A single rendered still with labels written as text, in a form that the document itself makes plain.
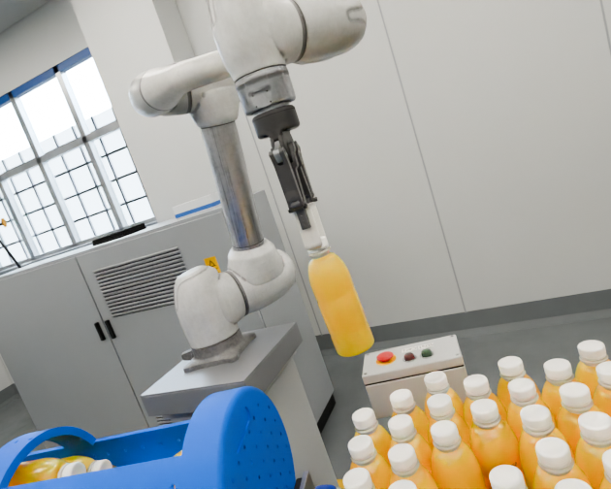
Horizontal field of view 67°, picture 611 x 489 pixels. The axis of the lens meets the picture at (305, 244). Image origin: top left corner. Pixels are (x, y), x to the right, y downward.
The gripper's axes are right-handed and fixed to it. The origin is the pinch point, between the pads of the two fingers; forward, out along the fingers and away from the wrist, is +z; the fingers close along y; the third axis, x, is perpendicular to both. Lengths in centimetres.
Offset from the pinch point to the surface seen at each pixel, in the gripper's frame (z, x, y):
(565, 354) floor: 143, 75, -193
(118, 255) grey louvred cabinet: 8, -148, -153
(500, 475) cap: 32.3, 18.9, 25.9
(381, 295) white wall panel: 105, -26, -260
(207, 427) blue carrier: 21.1, -19.2, 21.6
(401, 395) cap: 32.3, 6.9, 4.0
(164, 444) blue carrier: 34, -42, 3
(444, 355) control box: 33.5, 15.2, -9.3
